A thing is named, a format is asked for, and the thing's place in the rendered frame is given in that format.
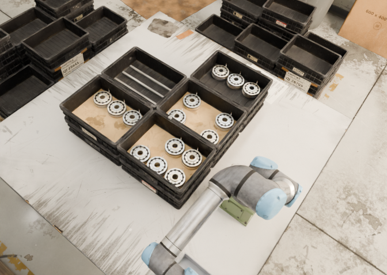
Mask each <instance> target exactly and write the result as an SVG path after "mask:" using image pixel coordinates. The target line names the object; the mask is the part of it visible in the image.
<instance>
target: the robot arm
mask: <svg viewBox="0 0 387 275"><path fill-rule="evenodd" d="M277 168H278V165H277V164H276V163H275V162H274V161H272V160H270V159H268V158H265V157H263V156H256V157H254V159H253V161H252V162H251V163H250V165H249V166H245V165H234V166H229V167H226V168H224V169H222V170H220V171H219V172H217V173H216V174H215V175H213V176H212V178H211V179H210V180H209V181H208V187H207V188H206V189H205V190H204V192H203V193H202V194H201V195H200V196H199V197H198V198H197V200H196V201H195V202H194V203H193V204H192V205H191V206H190V208H189V209H188V210H187V211H186V213H185V214H183V216H182V217H181V218H180V220H179V221H178V222H177V223H176V224H175V225H174V226H173V228H172V229H171V230H170V231H169V232H168V233H167V235H166V236H165V237H164V238H163V240H162V241H160V243H159V244H158V243H156V242H152V243H150V244H149V245H148V246H147V247H146V248H145V249H144V251H143V253H142V255H141V259H142V261H143V262H144V263H145V264H146V265H147V267H148V268H149V269H150V270H151V271H152V272H153V273H154V274H155V275H198V274H197V272H195V271H194V270H193V269H192V268H190V267H188V268H186V269H185V270H184V269H183V268H182V267H181V266H180V265H179V264H178V263H177V262H176V261H175V259H176V257H177V256H178V255H179V254H180V253H181V252H182V250H183V249H184V248H185V246H186V245H187V244H188V243H189V242H190V241H191V239H192V238H193V237H194V236H195V235H196V233H197V232H198V231H199V230H200V229H201V228H202V226H203V225H204V224H205V222H206V221H207V220H208V219H209V218H210V217H211V215H212V214H213V213H214V212H215V211H216V210H217V208H218V207H219V206H220V205H221V204H222V202H223V201H224V200H228V199H229V198H230V197H231V196H232V197H233V198H234V199H235V200H236V201H237V202H238V203H239V204H241V205H243V206H245V207H247V208H250V209H251V210H252V211H254V212H255V213H256V214H257V215H258V216H259V217H262V218H263V219H264V220H270V219H272V218H273V217H274V216H276V215H277V214H278V213H279V211H280V210H281V209H282V208H283V206H286V207H288V208H290V207H291V206H292V205H293V204H294V203H295V201H296V199H297V198H298V197H299V195H300V194H301V192H302V190H303V187H302V186H301V185H300V184H299V183H296V182H295V181H294V180H292V179H291V178H290V177H288V176H287V175H285V174H284V173H282V172H281V171H279V170H278V169H277Z"/></svg>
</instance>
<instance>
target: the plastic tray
mask: <svg viewBox="0 0 387 275"><path fill-rule="evenodd" d="M177 263H178V264H179V265H180V266H181V267H182V268H183V269H184V270H185V269H186V268H188V267H190V268H192V269H193V270H194V271H195V272H197V274H198V275H212V274H211V273H210V272H208V271H207V270H206V269H205V268H204V267H203V266H201V265H200V264H199V263H197V262H196V261H195V260H194V259H193V258H192V257H190V256H189V255H188V254H187V253H186V252H185V253H184V254H183V256H182V257H181V258H180V259H179V260H178V262H177Z"/></svg>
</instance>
